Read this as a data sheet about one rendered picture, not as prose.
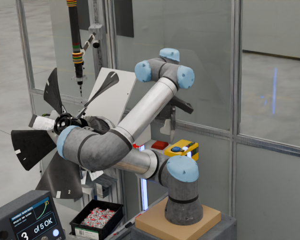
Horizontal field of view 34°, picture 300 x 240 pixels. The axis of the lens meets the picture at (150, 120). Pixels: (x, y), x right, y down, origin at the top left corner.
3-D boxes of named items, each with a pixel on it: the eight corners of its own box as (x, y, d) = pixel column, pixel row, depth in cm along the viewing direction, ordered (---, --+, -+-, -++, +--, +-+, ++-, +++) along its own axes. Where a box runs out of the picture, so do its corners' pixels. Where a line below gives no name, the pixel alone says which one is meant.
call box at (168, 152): (182, 156, 256) (181, 138, 252) (198, 161, 250) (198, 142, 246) (164, 169, 244) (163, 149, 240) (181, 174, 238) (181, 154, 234)
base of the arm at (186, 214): (211, 212, 193) (210, 190, 189) (187, 230, 182) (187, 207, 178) (180, 200, 202) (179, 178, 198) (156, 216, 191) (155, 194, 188)
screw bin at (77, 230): (93, 211, 241) (92, 198, 238) (124, 216, 234) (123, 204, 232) (70, 235, 222) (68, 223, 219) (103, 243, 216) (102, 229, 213)
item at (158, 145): (157, 142, 300) (157, 139, 300) (168, 145, 296) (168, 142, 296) (150, 147, 294) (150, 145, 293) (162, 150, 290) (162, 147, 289)
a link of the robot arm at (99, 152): (97, 163, 145) (190, 58, 165) (74, 153, 152) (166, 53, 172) (113, 187, 152) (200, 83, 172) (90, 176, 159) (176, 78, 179)
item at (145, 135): (131, 134, 314) (130, 118, 310) (152, 139, 305) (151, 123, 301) (114, 144, 302) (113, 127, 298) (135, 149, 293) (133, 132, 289)
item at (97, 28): (92, 37, 290) (90, 23, 287) (103, 37, 289) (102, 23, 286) (89, 42, 280) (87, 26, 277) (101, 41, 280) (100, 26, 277)
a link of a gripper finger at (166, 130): (159, 143, 192) (158, 119, 193) (174, 142, 193) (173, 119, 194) (160, 143, 189) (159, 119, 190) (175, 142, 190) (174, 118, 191)
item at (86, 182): (85, 188, 254) (87, 175, 256) (94, 187, 251) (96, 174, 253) (75, 184, 247) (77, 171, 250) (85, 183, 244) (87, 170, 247)
